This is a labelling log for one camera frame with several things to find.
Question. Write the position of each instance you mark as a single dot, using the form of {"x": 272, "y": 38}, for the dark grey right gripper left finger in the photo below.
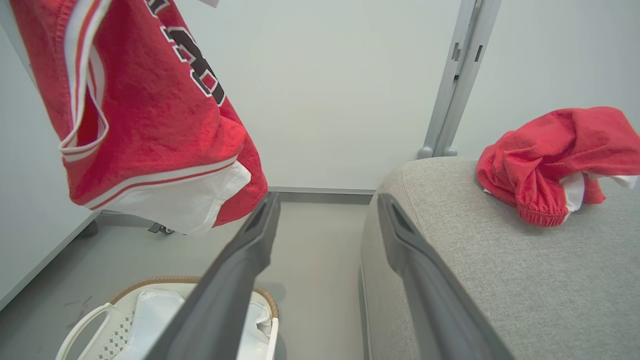
{"x": 225, "y": 300}

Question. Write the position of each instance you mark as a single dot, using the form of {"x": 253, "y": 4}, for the grey partition post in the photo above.
{"x": 445, "y": 100}
{"x": 470, "y": 85}

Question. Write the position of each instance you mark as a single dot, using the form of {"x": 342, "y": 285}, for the red shorts with elastic waistband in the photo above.
{"x": 540, "y": 150}

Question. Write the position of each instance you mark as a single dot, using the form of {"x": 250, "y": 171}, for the red basketball jersey white trim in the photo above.
{"x": 140, "y": 125}

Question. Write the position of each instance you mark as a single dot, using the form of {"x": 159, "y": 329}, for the white laundry basket wicker rim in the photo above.
{"x": 112, "y": 340}

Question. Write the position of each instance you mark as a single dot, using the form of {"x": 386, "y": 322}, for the black caster wheel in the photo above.
{"x": 161, "y": 229}

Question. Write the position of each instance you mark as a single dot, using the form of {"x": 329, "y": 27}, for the grey partition bottom rail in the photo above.
{"x": 45, "y": 260}
{"x": 325, "y": 192}

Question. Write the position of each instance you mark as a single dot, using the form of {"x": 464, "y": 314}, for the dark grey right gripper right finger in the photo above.
{"x": 430, "y": 300}

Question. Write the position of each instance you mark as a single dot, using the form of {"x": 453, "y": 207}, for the grey fabric sofa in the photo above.
{"x": 500, "y": 260}

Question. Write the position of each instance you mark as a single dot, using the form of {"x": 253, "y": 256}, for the grey curved partition leg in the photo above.
{"x": 89, "y": 229}

